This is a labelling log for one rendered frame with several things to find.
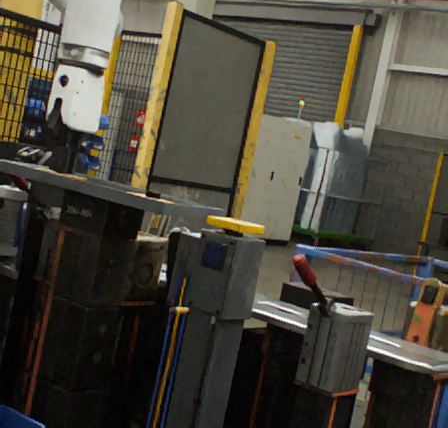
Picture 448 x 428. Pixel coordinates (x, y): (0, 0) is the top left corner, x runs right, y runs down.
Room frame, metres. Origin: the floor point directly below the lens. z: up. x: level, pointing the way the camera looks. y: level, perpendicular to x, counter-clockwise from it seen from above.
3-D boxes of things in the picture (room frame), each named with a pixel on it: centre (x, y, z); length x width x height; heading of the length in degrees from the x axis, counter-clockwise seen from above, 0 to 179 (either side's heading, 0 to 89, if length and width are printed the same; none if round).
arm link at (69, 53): (1.46, 0.27, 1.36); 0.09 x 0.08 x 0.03; 161
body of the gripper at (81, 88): (1.46, 0.27, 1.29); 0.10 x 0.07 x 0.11; 161
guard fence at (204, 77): (5.19, 0.20, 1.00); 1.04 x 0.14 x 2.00; 142
